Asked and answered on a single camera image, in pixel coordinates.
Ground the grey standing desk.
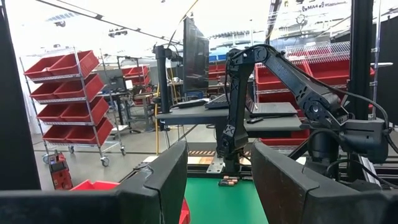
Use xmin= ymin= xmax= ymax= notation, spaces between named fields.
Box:
xmin=155 ymin=105 xmax=312 ymax=140

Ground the distant wire shelf rack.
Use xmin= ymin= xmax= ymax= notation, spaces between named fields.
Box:
xmin=116 ymin=55 xmax=152 ymax=108

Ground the yellow cable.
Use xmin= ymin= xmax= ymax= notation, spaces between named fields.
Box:
xmin=154 ymin=83 xmax=160 ymax=156

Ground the red floor machine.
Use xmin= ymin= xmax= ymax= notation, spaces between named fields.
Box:
xmin=48 ymin=151 xmax=74 ymax=191

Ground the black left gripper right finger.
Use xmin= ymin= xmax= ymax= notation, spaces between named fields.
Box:
xmin=250 ymin=141 xmax=385 ymax=224

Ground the black monitor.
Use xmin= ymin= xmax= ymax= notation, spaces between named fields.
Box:
xmin=182 ymin=16 xmax=210 ymax=93

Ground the black partition panel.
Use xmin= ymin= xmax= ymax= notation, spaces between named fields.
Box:
xmin=0 ymin=0 xmax=42 ymax=191

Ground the black keyboard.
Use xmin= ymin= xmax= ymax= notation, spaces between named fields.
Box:
xmin=203 ymin=93 xmax=231 ymax=110

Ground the red shelf bin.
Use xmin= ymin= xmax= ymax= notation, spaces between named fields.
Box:
xmin=259 ymin=129 xmax=311 ymax=147
xmin=36 ymin=104 xmax=74 ymax=123
xmin=54 ymin=73 xmax=105 ymax=100
xmin=42 ymin=124 xmax=77 ymax=144
xmin=303 ymin=58 xmax=376 ymax=86
xmin=66 ymin=117 xmax=114 ymax=144
xmin=24 ymin=55 xmax=65 ymax=79
xmin=60 ymin=96 xmax=109 ymax=123
xmin=49 ymin=50 xmax=100 ymax=77
xmin=254 ymin=62 xmax=307 ymax=91
xmin=30 ymin=82 xmax=68 ymax=101
xmin=256 ymin=91 xmax=301 ymax=105

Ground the black monitor pole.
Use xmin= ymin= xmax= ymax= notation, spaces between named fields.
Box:
xmin=154 ymin=44 xmax=171 ymax=114

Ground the black laptop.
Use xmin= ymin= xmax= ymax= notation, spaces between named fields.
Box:
xmin=247 ymin=101 xmax=299 ymax=118

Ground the red plastic bin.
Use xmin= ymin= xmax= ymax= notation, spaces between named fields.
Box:
xmin=70 ymin=179 xmax=192 ymax=224

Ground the silver mounting bracket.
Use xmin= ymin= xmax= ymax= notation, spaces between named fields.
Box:
xmin=206 ymin=156 xmax=225 ymax=174

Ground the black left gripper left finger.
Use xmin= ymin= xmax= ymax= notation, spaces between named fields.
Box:
xmin=111 ymin=140 xmax=189 ymax=224

